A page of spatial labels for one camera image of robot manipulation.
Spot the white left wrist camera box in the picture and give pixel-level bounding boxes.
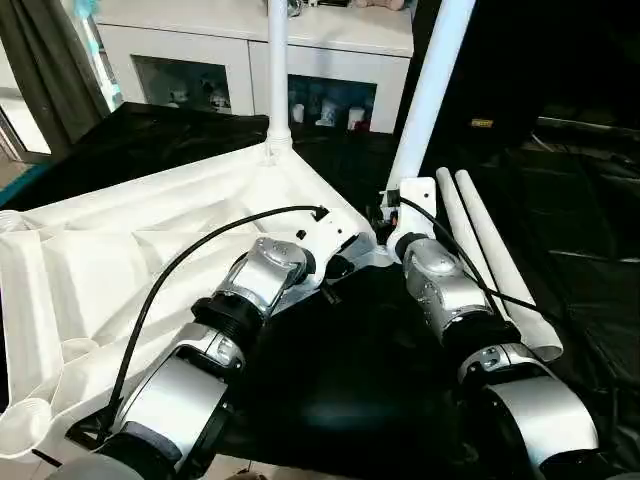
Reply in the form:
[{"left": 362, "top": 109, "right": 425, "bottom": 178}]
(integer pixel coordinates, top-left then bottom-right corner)
[{"left": 283, "top": 206, "right": 375, "bottom": 297}]

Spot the grey curtain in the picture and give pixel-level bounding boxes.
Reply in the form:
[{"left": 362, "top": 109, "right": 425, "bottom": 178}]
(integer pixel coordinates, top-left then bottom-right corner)
[{"left": 0, "top": 0, "right": 112, "bottom": 157}]

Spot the white glass-door cabinet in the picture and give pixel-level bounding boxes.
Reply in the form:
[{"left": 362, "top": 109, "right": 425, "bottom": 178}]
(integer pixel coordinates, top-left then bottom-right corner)
[{"left": 93, "top": 0, "right": 417, "bottom": 135}]

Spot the black folding table frame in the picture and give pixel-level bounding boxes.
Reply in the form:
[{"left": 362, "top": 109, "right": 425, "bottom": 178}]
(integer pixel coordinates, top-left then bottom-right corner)
[{"left": 63, "top": 399, "right": 124, "bottom": 454}]

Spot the black work surface mat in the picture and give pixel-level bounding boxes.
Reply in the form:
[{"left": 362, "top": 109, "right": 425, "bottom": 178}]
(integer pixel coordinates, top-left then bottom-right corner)
[{"left": 0, "top": 101, "right": 640, "bottom": 480}]

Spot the white plastic table leg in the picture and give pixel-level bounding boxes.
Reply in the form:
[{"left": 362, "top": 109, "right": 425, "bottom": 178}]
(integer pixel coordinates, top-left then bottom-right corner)
[
  {"left": 383, "top": 0, "right": 477, "bottom": 195},
  {"left": 434, "top": 167, "right": 502, "bottom": 302},
  {"left": 263, "top": 0, "right": 297, "bottom": 167},
  {"left": 453, "top": 169, "right": 565, "bottom": 363}
]

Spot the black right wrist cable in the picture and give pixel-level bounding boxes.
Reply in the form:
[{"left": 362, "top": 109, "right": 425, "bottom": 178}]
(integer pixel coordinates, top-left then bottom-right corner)
[{"left": 398, "top": 196, "right": 621, "bottom": 451}]

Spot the brown plush toy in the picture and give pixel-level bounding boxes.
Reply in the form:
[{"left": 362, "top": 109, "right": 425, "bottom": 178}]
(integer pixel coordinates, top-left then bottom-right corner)
[{"left": 353, "top": 0, "right": 407, "bottom": 12}]

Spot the long dark metal rod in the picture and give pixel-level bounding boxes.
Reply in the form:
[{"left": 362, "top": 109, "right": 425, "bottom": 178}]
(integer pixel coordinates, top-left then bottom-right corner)
[{"left": 536, "top": 116, "right": 640, "bottom": 140}]

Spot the black backdrop cloth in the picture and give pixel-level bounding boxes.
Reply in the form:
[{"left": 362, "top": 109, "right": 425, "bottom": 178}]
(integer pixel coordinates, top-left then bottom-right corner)
[{"left": 394, "top": 0, "right": 640, "bottom": 151}]

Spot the white plastic table top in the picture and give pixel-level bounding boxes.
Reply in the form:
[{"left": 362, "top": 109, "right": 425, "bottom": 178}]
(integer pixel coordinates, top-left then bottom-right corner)
[{"left": 0, "top": 141, "right": 402, "bottom": 462}]

